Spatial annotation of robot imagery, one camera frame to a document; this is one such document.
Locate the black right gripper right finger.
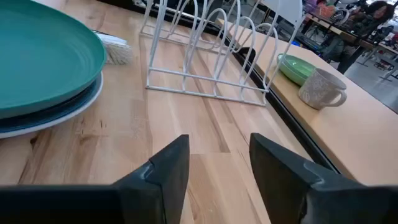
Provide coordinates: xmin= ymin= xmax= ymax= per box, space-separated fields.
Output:
xmin=249 ymin=133 xmax=366 ymax=224

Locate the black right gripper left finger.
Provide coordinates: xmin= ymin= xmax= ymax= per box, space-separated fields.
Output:
xmin=112 ymin=134 xmax=190 ymax=224

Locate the blue patterned plate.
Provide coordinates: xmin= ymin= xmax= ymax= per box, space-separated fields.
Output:
xmin=0 ymin=73 xmax=103 ymax=134

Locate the white deep plate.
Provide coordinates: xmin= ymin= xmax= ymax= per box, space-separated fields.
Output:
xmin=0 ymin=71 xmax=104 ymax=140

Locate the teal plate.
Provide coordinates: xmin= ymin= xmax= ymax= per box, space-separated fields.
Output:
xmin=0 ymin=0 xmax=108 ymax=120

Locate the speckled grey mug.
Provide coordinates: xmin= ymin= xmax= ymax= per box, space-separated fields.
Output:
xmin=298 ymin=67 xmax=348 ymax=111

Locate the green bowl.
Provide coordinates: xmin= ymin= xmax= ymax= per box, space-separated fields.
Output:
xmin=276 ymin=53 xmax=317 ymax=87

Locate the black cylindrical bottle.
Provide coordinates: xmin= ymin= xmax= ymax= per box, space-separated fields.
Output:
xmin=92 ymin=30 xmax=134 ymax=65

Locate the wooden background desk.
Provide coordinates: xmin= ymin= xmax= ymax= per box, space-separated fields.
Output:
xmin=306 ymin=12 xmax=377 ymax=50

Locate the person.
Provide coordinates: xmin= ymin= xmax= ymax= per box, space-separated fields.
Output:
xmin=320 ymin=0 xmax=396 ymax=75

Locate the white wire dish rack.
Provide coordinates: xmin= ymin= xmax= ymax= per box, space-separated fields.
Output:
xmin=139 ymin=0 xmax=307 ymax=108

